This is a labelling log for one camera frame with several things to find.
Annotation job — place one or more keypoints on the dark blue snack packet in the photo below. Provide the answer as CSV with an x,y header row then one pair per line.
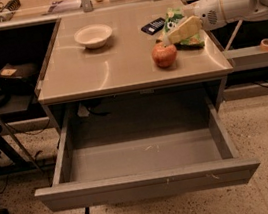
x,y
154,26

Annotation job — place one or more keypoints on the white bowl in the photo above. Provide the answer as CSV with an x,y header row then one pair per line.
x,y
93,36

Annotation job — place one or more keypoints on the red apple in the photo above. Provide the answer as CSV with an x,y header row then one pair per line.
x,y
164,56

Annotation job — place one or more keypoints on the green chip bag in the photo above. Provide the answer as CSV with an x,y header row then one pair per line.
x,y
180,29

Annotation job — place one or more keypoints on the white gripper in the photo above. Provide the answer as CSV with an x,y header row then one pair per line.
x,y
208,12

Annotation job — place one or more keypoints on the open grey top drawer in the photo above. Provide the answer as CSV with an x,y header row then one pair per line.
x,y
139,147

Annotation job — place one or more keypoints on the black box with label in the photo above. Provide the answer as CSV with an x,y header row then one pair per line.
x,y
11,73

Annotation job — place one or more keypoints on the grey metal cabinet desk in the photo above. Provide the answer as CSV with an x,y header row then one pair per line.
x,y
123,69

